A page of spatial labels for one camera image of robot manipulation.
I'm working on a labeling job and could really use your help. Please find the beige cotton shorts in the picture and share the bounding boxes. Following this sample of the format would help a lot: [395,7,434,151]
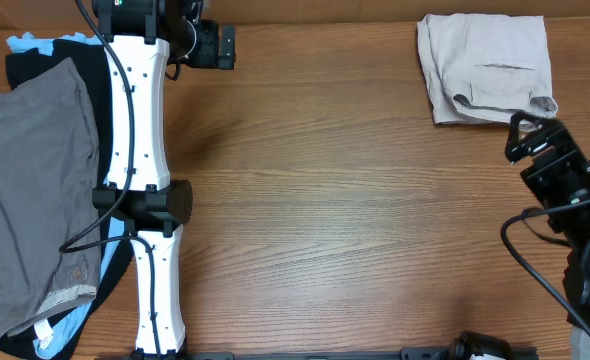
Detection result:
[417,13,559,125]

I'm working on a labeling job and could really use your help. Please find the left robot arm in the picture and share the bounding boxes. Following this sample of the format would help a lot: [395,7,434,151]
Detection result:
[92,0,236,359]

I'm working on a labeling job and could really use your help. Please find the grey garment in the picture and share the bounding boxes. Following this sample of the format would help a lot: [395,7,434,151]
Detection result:
[0,59,101,338]

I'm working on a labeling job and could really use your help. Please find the black garment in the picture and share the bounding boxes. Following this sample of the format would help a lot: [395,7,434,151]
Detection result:
[0,38,137,360]

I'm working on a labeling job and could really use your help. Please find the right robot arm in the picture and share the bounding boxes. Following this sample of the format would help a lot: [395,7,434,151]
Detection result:
[500,111,590,359]

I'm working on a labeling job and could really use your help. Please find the light blue garment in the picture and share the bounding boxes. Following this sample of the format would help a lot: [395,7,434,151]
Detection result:
[6,27,131,360]

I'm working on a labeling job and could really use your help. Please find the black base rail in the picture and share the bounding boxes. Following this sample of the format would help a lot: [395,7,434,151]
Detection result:
[95,346,539,360]

